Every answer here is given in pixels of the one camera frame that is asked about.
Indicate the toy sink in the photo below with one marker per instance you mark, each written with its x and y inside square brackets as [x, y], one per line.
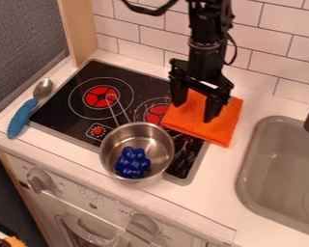
[283, 173]

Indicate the blue toy grapes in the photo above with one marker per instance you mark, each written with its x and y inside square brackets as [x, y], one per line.
[133, 162]

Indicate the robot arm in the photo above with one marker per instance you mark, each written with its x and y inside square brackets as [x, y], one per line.
[206, 19]

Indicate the orange cloth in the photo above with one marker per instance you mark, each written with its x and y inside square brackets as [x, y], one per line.
[203, 119]

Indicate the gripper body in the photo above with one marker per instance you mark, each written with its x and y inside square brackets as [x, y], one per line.
[203, 68]

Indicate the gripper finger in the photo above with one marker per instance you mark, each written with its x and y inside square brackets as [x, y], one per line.
[178, 94]
[212, 109]

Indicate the silver pan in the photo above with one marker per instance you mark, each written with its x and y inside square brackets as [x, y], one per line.
[137, 151]

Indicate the toy stove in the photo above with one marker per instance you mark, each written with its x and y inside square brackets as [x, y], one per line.
[111, 106]

